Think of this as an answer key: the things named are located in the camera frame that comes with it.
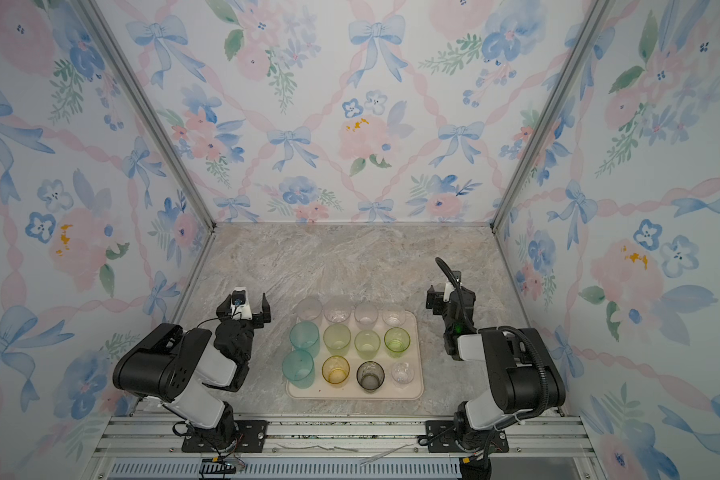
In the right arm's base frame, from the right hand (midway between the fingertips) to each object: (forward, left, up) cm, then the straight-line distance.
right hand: (448, 285), depth 94 cm
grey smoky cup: (-26, +24, -7) cm, 36 cm away
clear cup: (-8, +43, -1) cm, 44 cm away
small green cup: (-17, +25, -6) cm, 31 cm away
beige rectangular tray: (-21, +29, -6) cm, 36 cm away
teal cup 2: (-25, +44, -4) cm, 51 cm away
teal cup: (-17, +43, -1) cm, 46 cm away
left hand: (-6, +61, +4) cm, 61 cm away
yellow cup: (-25, +34, -5) cm, 42 cm away
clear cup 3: (-25, +16, -6) cm, 30 cm away
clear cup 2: (-8, +26, -6) cm, 28 cm away
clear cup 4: (-6, +17, -9) cm, 20 cm away
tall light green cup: (-15, +34, -6) cm, 38 cm away
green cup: (-17, +17, -5) cm, 24 cm away
